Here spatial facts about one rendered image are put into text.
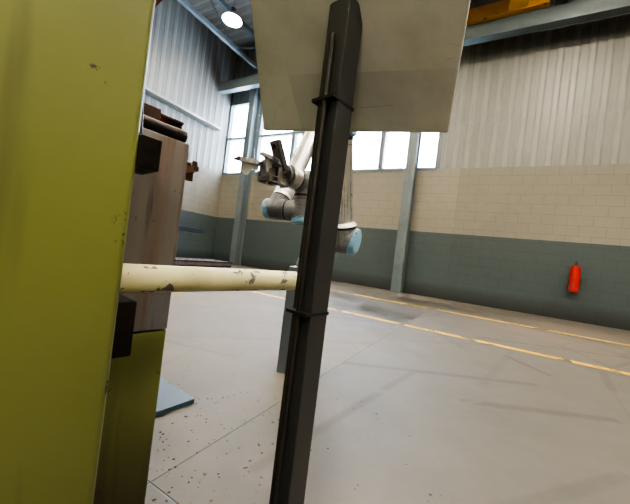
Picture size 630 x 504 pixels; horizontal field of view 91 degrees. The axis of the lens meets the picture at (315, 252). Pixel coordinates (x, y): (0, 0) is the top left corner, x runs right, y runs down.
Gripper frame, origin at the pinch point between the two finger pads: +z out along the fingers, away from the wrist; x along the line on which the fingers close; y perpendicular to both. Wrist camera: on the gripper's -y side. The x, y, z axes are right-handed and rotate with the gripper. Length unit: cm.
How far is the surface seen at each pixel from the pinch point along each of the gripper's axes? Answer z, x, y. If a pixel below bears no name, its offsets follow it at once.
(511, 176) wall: -685, 37, -179
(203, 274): 33, -39, 37
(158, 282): 40, -39, 38
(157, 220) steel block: 32.2, -16.0, 27.7
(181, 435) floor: 5, 11, 100
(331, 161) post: 27, -60, 17
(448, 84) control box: 13, -71, 2
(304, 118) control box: 21, -48, 6
